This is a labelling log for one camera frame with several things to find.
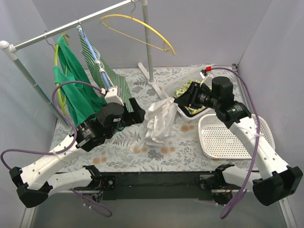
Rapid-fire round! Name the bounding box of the yellow plastic hanger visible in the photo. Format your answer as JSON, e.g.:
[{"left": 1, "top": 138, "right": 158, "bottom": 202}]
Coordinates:
[{"left": 99, "top": 6, "right": 176, "bottom": 55}]

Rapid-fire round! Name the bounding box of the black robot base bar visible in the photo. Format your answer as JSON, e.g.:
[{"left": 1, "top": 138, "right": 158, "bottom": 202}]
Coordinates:
[{"left": 101, "top": 171, "right": 238, "bottom": 204}]

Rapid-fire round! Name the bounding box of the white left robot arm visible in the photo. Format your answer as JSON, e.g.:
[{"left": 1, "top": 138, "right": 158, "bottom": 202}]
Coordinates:
[{"left": 9, "top": 98, "right": 145, "bottom": 208}]

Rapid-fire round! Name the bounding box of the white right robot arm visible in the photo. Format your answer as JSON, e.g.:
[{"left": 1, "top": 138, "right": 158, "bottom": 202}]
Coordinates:
[{"left": 174, "top": 76, "right": 303, "bottom": 206}]

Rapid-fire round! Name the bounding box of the green white striped tank top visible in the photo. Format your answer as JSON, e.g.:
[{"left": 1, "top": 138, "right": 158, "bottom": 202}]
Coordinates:
[{"left": 77, "top": 25, "right": 133, "bottom": 112}]

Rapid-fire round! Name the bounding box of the light blue plastic hanger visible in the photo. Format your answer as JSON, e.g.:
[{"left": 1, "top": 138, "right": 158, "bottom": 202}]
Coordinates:
[{"left": 77, "top": 19, "right": 113, "bottom": 90}]

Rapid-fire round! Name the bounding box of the lime green plastic hanger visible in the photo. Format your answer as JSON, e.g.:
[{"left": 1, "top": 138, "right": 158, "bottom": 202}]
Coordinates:
[{"left": 44, "top": 31, "right": 67, "bottom": 115}]

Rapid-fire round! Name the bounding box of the lemon print folded cloth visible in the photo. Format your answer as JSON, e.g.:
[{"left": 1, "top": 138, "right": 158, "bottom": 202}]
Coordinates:
[{"left": 173, "top": 80, "right": 207, "bottom": 117}]

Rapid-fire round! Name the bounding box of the white rectangular plastic basket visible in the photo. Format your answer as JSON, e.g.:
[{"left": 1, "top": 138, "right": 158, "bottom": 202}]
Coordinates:
[{"left": 162, "top": 65, "right": 211, "bottom": 121}]

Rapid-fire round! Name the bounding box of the floral fern patterned tablecloth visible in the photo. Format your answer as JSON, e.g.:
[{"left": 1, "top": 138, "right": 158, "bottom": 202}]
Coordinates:
[{"left": 48, "top": 66, "right": 269, "bottom": 172}]

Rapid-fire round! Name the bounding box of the white oval perforated basket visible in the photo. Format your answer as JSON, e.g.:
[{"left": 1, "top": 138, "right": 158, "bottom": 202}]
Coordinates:
[{"left": 198, "top": 113, "right": 276, "bottom": 160}]

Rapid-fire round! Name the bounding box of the white metal clothes rack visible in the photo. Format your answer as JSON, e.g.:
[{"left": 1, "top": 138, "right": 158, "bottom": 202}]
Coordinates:
[{"left": 0, "top": 0, "right": 165, "bottom": 128}]

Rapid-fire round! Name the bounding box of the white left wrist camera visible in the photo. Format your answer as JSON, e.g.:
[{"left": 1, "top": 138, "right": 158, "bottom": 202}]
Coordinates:
[{"left": 99, "top": 86, "right": 124, "bottom": 106}]

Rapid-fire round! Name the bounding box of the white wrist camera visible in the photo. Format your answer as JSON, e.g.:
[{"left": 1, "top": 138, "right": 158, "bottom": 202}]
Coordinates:
[
  {"left": 99, "top": 86, "right": 124, "bottom": 106},
  {"left": 199, "top": 66, "right": 214, "bottom": 79}
]

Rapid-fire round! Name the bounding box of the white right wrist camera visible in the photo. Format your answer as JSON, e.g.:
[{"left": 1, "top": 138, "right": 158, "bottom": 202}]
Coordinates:
[{"left": 199, "top": 66, "right": 214, "bottom": 79}]

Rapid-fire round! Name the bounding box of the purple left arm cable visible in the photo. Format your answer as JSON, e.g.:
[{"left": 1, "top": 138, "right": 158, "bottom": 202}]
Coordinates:
[{"left": 0, "top": 81, "right": 113, "bottom": 217}]

